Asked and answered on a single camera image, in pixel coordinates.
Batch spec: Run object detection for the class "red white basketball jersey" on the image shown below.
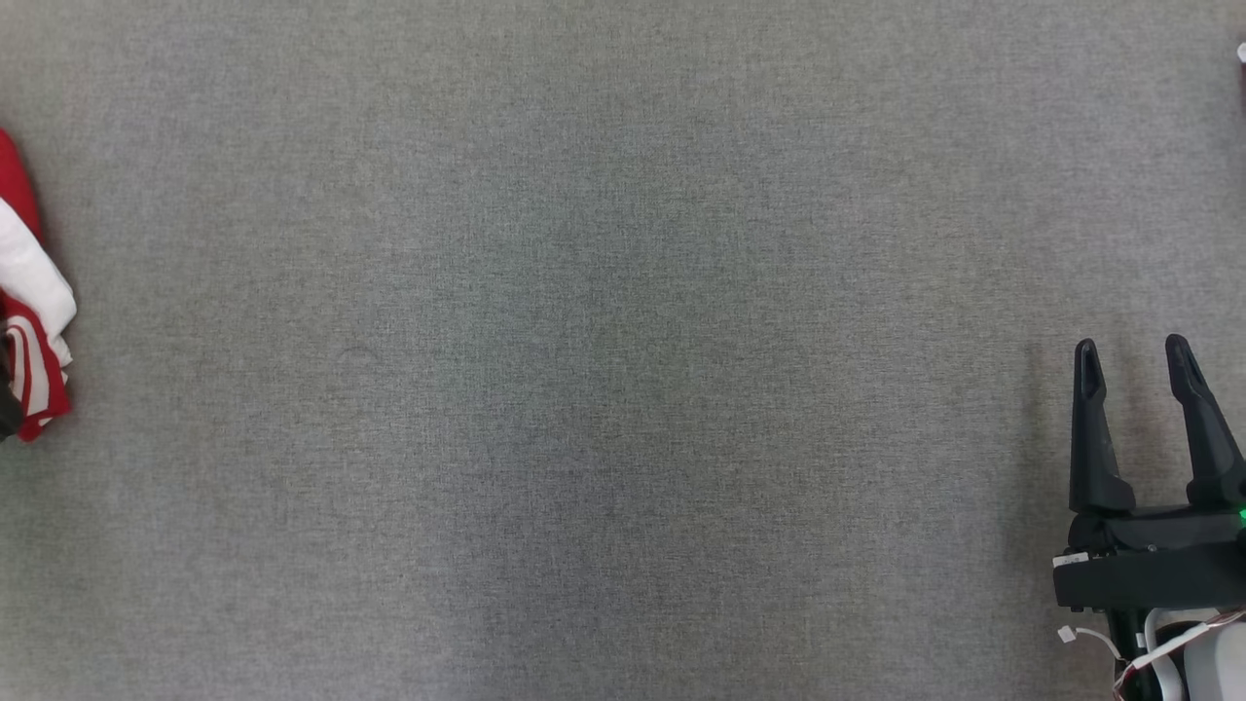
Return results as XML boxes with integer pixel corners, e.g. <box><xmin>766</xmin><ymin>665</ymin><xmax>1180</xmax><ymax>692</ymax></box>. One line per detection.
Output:
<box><xmin>0</xmin><ymin>129</ymin><xmax>79</xmax><ymax>444</ymax></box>

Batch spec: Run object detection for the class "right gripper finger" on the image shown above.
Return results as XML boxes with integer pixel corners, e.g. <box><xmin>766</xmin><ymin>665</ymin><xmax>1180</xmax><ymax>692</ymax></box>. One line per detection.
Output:
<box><xmin>1164</xmin><ymin>334</ymin><xmax>1246</xmax><ymax>507</ymax></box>
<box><xmin>1069</xmin><ymin>338</ymin><xmax>1136</xmax><ymax>515</ymax></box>

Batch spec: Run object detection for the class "white right gripper cable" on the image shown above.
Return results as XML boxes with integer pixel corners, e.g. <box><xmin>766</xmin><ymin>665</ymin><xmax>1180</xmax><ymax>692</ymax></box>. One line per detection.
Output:
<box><xmin>1058</xmin><ymin>609</ymin><xmax>1246</xmax><ymax>701</ymax></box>

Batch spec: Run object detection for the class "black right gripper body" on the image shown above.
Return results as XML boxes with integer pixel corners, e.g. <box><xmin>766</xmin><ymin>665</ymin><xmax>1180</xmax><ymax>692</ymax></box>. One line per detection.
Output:
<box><xmin>1053</xmin><ymin>506</ymin><xmax>1246</xmax><ymax>612</ymax></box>

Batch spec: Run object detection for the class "grey fabric sofa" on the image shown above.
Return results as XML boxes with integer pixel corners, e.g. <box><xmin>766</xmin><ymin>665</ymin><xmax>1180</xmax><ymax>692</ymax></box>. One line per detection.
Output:
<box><xmin>0</xmin><ymin>0</ymin><xmax>1246</xmax><ymax>701</ymax></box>

